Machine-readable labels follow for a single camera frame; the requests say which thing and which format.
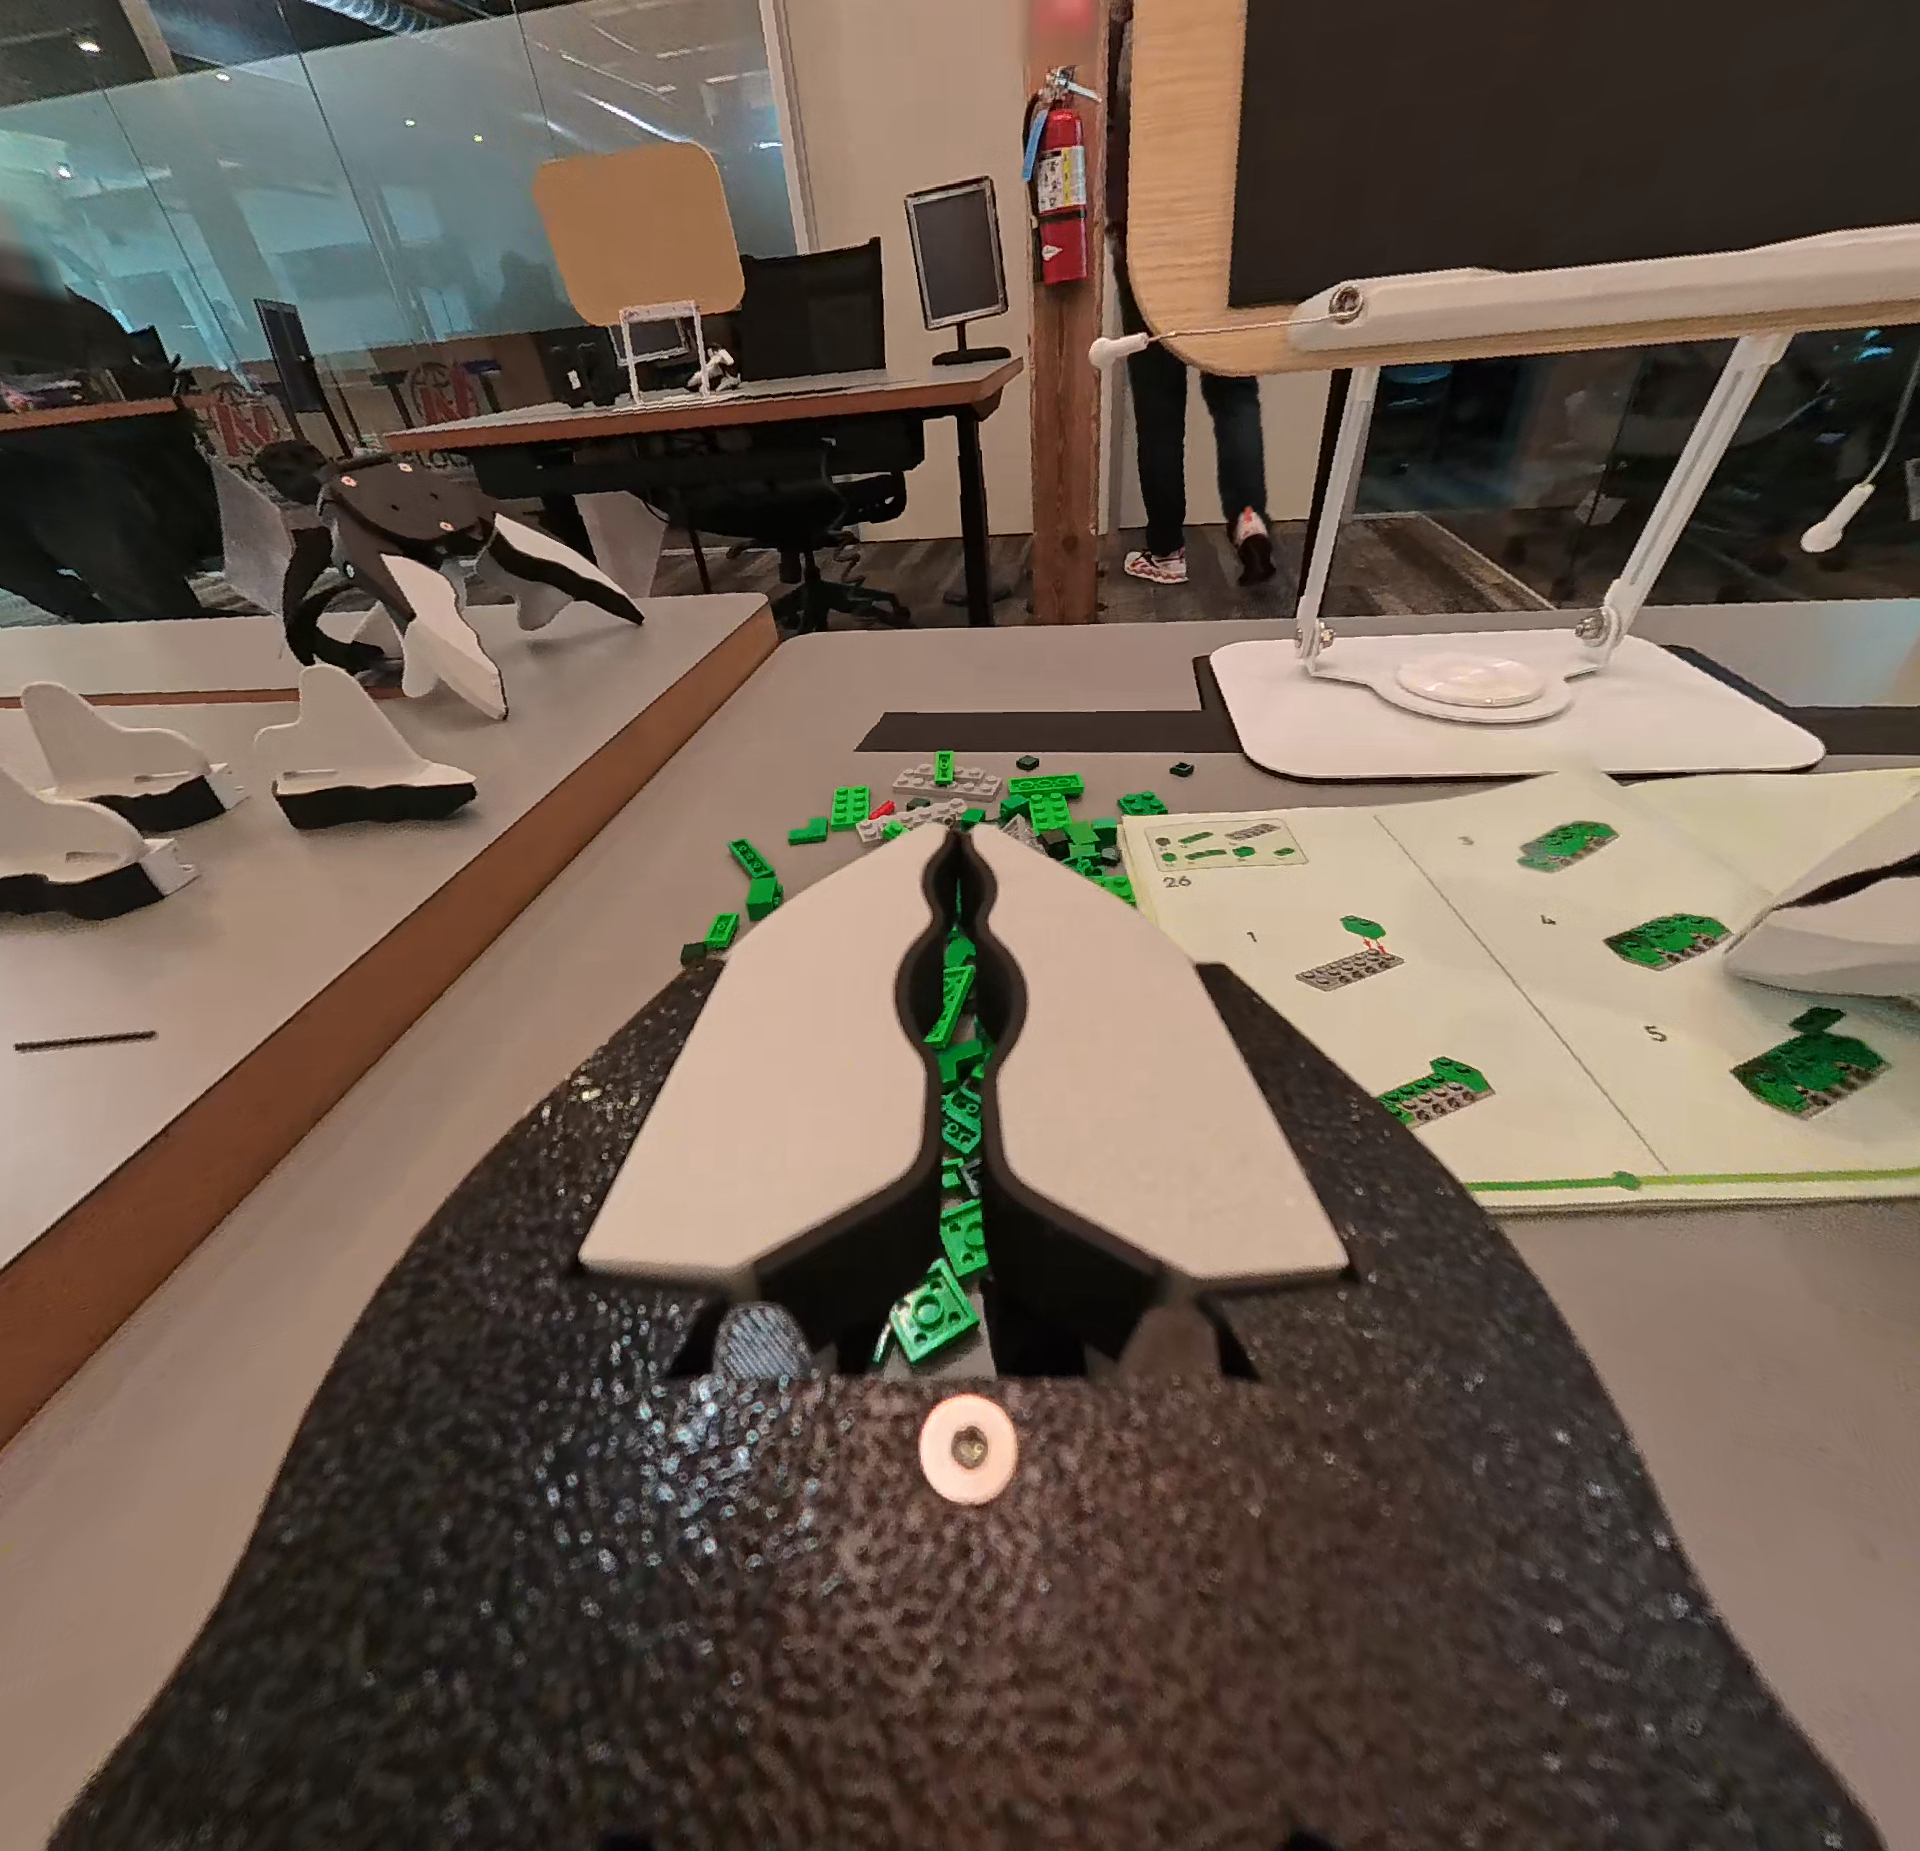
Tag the black office chair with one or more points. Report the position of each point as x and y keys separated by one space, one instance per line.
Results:
x=811 y=307

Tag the green brick instruction booklet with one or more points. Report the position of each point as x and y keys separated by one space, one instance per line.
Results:
x=1500 y=980

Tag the small black pin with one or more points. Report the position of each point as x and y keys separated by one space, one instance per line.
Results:
x=81 y=1040

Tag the black desk strip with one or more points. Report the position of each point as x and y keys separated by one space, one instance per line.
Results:
x=977 y=734

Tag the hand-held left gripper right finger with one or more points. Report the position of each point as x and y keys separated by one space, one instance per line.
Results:
x=1155 y=1117

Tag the tan board on clear stand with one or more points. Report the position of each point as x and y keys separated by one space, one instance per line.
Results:
x=637 y=232

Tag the small framed grey screen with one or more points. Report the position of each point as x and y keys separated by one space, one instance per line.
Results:
x=956 y=256

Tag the spare grey gripper finger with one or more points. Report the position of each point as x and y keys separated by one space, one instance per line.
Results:
x=105 y=749
x=74 y=846
x=353 y=741

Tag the wooden top office desk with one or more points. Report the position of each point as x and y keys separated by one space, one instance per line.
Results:
x=752 y=398

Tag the wood-framed black board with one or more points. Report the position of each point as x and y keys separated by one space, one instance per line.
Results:
x=1500 y=82

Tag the spare black grey gripper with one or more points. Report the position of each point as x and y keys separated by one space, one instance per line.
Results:
x=403 y=508

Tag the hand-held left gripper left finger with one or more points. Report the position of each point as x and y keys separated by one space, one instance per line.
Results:
x=764 y=1117

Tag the red fire extinguisher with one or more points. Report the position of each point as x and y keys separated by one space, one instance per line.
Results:
x=1064 y=204

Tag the wood-edged grey side desk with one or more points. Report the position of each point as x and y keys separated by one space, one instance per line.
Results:
x=228 y=952

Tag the black computer monitor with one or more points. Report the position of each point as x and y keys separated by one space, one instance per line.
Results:
x=299 y=366

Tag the white board stand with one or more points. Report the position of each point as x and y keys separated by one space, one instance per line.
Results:
x=1652 y=728

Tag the wooden post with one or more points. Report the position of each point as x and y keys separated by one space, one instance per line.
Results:
x=1064 y=457

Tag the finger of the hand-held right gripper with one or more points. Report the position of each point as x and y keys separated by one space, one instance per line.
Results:
x=1845 y=941
x=1884 y=849

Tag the long wooden top desk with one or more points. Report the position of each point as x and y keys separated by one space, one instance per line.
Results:
x=92 y=410

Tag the pile of green bricks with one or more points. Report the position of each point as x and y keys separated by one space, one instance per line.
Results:
x=1049 y=793

